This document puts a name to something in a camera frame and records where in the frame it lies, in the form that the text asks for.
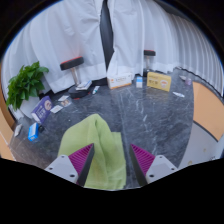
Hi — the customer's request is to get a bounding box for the red-topped black bar stool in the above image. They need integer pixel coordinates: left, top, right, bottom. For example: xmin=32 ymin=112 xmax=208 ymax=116
xmin=143 ymin=49 xmax=157 ymax=78
xmin=59 ymin=56 xmax=93 ymax=99

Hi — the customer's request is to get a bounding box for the purple cardboard box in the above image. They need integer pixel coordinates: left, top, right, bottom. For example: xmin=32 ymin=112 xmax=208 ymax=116
xmin=30 ymin=95 xmax=54 ymax=125

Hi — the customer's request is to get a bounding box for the grey flat packet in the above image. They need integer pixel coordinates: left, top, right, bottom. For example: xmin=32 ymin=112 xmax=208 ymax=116
xmin=13 ymin=123 xmax=24 ymax=138

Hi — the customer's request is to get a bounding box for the green potted plant white pot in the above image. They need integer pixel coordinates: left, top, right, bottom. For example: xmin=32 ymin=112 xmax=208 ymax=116
xmin=5 ymin=61 xmax=50 ymax=119

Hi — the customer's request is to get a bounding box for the yellow cardboard box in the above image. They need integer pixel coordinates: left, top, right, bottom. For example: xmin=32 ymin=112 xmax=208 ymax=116
xmin=146 ymin=71 xmax=173 ymax=93

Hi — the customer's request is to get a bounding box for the white pen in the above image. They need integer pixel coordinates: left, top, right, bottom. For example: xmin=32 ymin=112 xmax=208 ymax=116
xmin=172 ymin=91 xmax=185 ymax=99

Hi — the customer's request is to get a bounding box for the blue cardboard box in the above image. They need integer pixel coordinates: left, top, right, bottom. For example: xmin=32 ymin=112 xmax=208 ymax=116
xmin=27 ymin=122 xmax=41 ymax=143

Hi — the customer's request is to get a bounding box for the printed flat packet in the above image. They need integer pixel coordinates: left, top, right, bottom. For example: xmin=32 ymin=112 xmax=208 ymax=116
xmin=60 ymin=99 xmax=73 ymax=108

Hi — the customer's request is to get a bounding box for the green towel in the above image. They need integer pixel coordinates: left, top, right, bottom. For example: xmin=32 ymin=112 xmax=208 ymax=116
xmin=57 ymin=113 xmax=128 ymax=191

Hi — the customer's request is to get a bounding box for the white and orange tissue box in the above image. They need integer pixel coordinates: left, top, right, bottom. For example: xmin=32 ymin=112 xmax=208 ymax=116
xmin=106 ymin=73 xmax=134 ymax=90

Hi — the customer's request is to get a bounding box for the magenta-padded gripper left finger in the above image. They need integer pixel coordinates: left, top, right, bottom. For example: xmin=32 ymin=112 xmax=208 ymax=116
xmin=44 ymin=143 xmax=96 ymax=187

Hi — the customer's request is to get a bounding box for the white curtain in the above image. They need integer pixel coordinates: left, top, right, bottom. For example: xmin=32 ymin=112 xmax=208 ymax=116
xmin=1 ymin=0 xmax=116 ymax=101
xmin=106 ymin=0 xmax=224 ymax=98

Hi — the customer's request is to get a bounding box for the book on stool base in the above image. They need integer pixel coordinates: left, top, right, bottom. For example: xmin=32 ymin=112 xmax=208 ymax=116
xmin=75 ymin=80 xmax=93 ymax=92

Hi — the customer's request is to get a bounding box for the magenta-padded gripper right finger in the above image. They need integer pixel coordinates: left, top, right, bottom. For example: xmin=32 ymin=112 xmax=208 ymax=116
xmin=129 ymin=143 xmax=179 ymax=187

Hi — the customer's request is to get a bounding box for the small blue and white box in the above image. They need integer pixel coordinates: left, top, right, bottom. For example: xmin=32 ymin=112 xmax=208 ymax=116
xmin=135 ymin=76 xmax=144 ymax=89

